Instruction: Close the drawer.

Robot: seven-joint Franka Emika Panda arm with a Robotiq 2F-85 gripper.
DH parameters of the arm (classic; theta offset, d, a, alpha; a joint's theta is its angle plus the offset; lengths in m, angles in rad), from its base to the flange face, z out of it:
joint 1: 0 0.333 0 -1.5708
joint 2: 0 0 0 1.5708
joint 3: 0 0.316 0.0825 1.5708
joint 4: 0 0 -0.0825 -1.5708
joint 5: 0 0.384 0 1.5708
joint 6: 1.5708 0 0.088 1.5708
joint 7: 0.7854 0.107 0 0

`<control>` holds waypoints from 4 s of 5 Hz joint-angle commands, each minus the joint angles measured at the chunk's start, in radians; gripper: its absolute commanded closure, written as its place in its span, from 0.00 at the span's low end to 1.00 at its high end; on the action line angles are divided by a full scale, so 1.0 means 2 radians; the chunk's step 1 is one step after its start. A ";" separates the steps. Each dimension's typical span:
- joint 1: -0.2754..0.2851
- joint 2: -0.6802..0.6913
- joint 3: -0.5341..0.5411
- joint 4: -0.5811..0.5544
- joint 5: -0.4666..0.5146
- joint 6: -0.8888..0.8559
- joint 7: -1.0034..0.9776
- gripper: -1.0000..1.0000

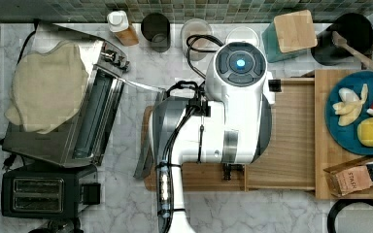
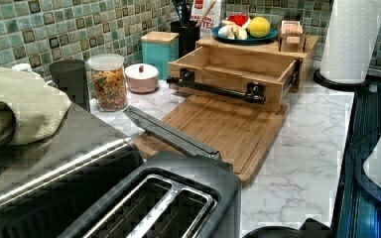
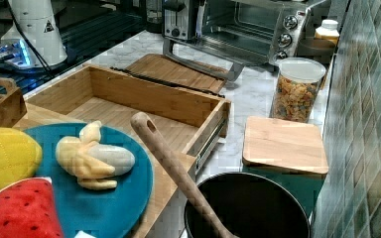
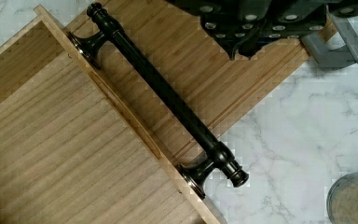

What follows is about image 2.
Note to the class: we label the wooden drawer with black handle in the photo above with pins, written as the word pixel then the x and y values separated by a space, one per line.
pixel 247 78

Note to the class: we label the bamboo cutting board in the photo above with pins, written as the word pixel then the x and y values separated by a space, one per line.
pixel 241 134

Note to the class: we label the black two-slot toaster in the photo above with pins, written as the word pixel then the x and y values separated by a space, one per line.
pixel 169 196

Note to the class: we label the teal canister with wooden lid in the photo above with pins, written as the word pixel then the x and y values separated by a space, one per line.
pixel 158 49

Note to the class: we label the black utensil holder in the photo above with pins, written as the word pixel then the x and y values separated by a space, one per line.
pixel 188 35

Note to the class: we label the clear jar of cereal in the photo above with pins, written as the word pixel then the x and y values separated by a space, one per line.
pixel 107 74

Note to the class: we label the oat bites cereal box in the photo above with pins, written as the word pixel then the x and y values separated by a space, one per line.
pixel 211 20

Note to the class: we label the yellow lemon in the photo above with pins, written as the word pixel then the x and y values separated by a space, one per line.
pixel 259 27

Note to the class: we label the wooden spoon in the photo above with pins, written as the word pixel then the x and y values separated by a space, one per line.
pixel 205 13

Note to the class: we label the blue plate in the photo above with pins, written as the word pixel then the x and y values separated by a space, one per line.
pixel 271 37

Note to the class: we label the dark grey cup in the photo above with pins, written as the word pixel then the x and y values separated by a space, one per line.
pixel 70 77

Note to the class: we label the stash tea bag box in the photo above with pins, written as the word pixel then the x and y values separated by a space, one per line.
pixel 291 37

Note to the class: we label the black paper towel holder base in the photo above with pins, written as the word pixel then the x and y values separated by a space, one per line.
pixel 339 86

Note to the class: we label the stainless steel toaster oven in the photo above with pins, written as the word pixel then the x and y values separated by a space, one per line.
pixel 45 186

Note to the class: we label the beige folded cloth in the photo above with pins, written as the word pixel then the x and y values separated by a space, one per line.
pixel 30 110

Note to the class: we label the white paper towel roll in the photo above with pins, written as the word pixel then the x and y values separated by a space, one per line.
pixel 350 40

